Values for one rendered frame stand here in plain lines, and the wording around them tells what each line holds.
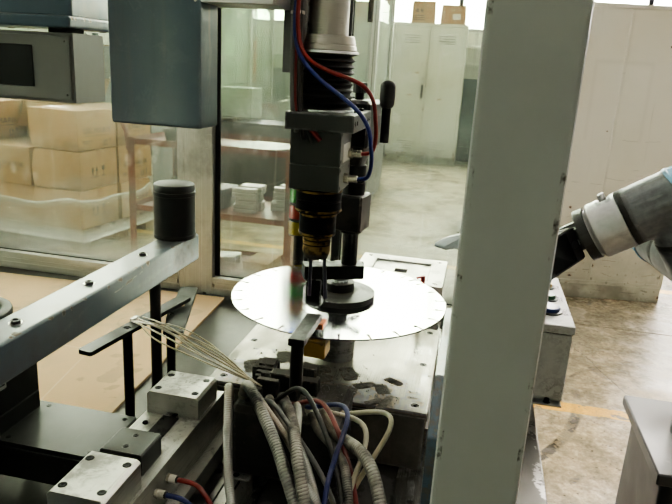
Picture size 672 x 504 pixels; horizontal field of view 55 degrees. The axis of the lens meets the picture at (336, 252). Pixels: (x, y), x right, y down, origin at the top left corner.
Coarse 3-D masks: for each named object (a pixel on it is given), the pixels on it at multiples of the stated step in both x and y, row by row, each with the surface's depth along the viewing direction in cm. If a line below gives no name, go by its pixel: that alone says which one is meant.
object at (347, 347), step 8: (336, 344) 100; (344, 344) 100; (352, 344) 101; (328, 352) 100; (336, 352) 100; (344, 352) 100; (352, 352) 102; (328, 360) 101; (336, 360) 100; (344, 360) 101
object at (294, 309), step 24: (240, 288) 101; (264, 288) 102; (288, 288) 102; (384, 288) 105; (408, 288) 106; (240, 312) 92; (264, 312) 92; (288, 312) 93; (312, 312) 93; (336, 312) 94; (360, 312) 94; (384, 312) 95; (408, 312) 95; (432, 312) 96; (336, 336) 85; (360, 336) 86; (384, 336) 86
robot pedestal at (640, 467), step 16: (624, 400) 117; (640, 400) 116; (656, 400) 116; (640, 416) 110; (656, 416) 111; (640, 432) 105; (656, 432) 106; (640, 448) 109; (656, 448) 101; (624, 464) 117; (640, 464) 108; (656, 464) 97; (624, 480) 116; (640, 480) 107; (656, 480) 95; (624, 496) 115; (640, 496) 106; (656, 496) 98
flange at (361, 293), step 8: (328, 280) 100; (352, 280) 100; (304, 288) 100; (328, 288) 98; (336, 288) 98; (344, 288) 98; (352, 288) 99; (360, 288) 101; (368, 288) 102; (304, 296) 99; (328, 296) 97; (336, 296) 97; (344, 296) 97; (352, 296) 97; (360, 296) 98; (368, 296) 98; (328, 304) 95; (336, 304) 95; (344, 304) 95; (352, 304) 95; (360, 304) 96; (368, 304) 97
